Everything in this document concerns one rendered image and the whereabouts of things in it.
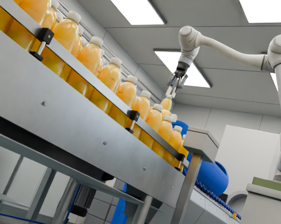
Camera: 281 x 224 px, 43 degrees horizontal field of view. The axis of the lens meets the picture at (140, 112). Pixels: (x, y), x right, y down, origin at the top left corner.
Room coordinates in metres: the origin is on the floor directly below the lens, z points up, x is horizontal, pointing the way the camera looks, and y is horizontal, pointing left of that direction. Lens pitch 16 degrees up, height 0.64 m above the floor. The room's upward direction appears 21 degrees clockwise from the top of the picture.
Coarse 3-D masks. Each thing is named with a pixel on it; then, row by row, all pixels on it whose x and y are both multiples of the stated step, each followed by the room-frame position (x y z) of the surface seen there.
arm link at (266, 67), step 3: (267, 57) 1.91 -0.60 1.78; (264, 60) 1.93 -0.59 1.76; (267, 60) 1.90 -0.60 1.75; (264, 63) 1.93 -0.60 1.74; (267, 63) 1.91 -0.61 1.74; (264, 66) 1.94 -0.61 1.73; (267, 66) 1.93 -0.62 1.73; (270, 66) 1.90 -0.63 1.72; (264, 69) 1.96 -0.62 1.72; (267, 69) 1.95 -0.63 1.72; (270, 69) 1.93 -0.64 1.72; (270, 72) 1.97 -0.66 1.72; (273, 72) 1.95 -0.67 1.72
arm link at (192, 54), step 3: (195, 48) 2.07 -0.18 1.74; (198, 48) 2.12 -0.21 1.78; (183, 51) 2.10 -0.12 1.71; (186, 51) 2.08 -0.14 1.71; (189, 51) 2.07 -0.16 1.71; (192, 51) 2.07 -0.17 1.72; (195, 51) 2.09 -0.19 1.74; (183, 54) 2.12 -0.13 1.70; (186, 54) 2.10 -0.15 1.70; (189, 54) 2.10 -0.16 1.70; (192, 54) 2.10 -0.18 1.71; (195, 54) 2.11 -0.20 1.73; (192, 57) 2.11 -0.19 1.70
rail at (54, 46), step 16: (0, 0) 0.71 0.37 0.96; (16, 16) 0.76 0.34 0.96; (32, 32) 0.81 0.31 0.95; (48, 48) 0.87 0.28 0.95; (64, 48) 0.90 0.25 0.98; (80, 64) 0.96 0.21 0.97; (96, 80) 1.04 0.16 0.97; (112, 96) 1.13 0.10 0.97; (128, 112) 1.23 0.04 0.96; (144, 128) 1.34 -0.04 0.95; (160, 144) 1.49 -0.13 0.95
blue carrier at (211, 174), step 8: (184, 128) 1.97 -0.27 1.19; (200, 168) 2.14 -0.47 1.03; (208, 168) 2.23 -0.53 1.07; (216, 168) 2.35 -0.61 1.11; (224, 168) 2.63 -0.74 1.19; (200, 176) 2.23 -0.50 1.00; (208, 176) 2.29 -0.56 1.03; (216, 176) 2.39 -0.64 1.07; (224, 176) 2.54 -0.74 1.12; (208, 184) 2.40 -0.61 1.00; (216, 184) 2.47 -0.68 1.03; (224, 184) 2.58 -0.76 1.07; (216, 192) 2.59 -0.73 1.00
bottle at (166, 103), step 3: (165, 99) 2.14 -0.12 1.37; (168, 99) 2.13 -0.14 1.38; (171, 99) 2.14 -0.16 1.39; (162, 102) 2.14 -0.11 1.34; (165, 102) 2.13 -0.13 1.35; (168, 102) 2.13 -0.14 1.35; (171, 102) 2.14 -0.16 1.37; (162, 105) 2.13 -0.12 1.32; (165, 105) 2.13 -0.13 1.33; (168, 105) 2.13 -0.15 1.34; (171, 105) 2.15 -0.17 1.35; (165, 108) 2.13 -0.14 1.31; (168, 108) 2.13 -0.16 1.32
